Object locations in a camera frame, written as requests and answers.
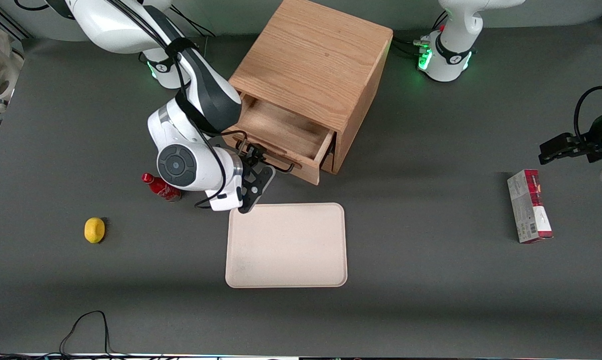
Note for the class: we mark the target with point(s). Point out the red plaid carton box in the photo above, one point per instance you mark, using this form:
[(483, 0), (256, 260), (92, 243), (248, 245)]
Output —
[(530, 210)]

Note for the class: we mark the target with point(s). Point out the white background equipment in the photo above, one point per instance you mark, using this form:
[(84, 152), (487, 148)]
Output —
[(0, 70)]

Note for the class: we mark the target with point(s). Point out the yellow lemon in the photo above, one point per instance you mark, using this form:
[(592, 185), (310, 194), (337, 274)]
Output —
[(94, 230)]

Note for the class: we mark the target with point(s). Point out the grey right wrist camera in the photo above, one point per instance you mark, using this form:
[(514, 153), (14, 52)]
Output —
[(255, 190)]

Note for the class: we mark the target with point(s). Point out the oak wooden drawer cabinet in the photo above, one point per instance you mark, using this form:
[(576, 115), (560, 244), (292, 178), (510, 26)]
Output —
[(316, 55)]

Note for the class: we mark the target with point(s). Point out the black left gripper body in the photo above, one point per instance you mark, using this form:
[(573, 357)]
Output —
[(592, 141)]

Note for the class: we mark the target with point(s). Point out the red cola bottle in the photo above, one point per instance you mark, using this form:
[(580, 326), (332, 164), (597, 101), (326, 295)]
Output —
[(153, 184)]

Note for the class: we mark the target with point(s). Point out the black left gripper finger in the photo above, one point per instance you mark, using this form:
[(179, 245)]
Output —
[(570, 139), (558, 152)]

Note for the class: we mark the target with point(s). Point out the wooden drawer with shallow front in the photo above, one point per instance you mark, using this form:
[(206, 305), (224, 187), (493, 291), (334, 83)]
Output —
[(280, 130)]

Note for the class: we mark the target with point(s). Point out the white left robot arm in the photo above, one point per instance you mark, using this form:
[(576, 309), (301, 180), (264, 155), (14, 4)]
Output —
[(456, 20)]

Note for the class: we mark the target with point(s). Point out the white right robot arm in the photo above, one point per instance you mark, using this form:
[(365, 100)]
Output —
[(180, 165)]

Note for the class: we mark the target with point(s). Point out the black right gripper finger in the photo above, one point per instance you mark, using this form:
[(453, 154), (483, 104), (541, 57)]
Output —
[(263, 161), (255, 149)]

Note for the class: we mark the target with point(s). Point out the wooden drawer with deep front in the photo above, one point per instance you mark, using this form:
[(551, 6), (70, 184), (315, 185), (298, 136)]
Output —
[(330, 162)]

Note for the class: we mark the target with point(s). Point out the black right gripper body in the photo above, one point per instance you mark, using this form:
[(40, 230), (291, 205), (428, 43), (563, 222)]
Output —
[(251, 156)]

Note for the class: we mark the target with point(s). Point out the beige rectangular tray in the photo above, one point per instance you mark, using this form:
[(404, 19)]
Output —
[(285, 245)]

